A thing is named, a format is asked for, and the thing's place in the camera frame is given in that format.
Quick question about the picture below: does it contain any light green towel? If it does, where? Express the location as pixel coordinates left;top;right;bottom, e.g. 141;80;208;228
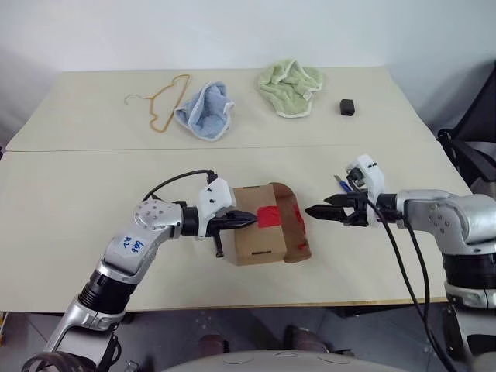
257;58;326;119

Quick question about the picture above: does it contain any black office chair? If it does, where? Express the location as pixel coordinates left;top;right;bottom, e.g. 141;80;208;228
436;57;496;195

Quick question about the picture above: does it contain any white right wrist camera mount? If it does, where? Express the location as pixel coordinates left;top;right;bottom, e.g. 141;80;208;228
345;154;386;227

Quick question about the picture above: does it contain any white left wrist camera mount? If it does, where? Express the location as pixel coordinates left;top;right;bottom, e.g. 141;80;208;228
197;178;238;239

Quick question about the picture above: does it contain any light blue towel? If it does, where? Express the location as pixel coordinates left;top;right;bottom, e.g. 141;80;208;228
173;81;238;143

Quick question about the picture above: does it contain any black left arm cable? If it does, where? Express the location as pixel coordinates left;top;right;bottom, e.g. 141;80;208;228
146;168;218;201

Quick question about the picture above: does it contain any blue utility knife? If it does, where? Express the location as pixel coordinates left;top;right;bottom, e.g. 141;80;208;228
332;174;354;194

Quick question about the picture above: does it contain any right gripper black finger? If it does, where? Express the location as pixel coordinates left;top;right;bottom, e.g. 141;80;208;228
305;205;346;223
322;193;350;207

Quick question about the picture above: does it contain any tan wire clothes hanger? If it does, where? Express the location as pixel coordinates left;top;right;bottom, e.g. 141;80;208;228
124;74;194;134

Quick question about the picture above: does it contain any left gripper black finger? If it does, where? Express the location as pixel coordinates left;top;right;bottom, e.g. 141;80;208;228
227;211;260;224
216;220;253;233

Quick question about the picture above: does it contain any brown cardboard box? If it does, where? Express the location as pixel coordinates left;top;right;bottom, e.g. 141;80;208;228
231;181;313;267

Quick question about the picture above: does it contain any red tape strip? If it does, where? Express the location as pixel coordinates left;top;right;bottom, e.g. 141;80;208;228
256;204;310;250

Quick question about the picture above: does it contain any grey robot torso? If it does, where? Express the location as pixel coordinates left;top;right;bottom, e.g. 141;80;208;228
161;350;346;372

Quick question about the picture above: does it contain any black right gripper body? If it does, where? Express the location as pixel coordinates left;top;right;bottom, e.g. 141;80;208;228
340;193;370;229

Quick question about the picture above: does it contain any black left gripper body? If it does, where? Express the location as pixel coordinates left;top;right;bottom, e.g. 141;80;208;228
200;212;233;260

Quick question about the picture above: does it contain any dark brown rounded shape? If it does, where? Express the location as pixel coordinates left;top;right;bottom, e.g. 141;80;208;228
284;325;331;354
197;334;230;354

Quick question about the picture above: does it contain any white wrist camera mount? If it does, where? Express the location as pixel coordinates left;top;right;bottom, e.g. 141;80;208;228
345;154;386;227
197;178;238;239

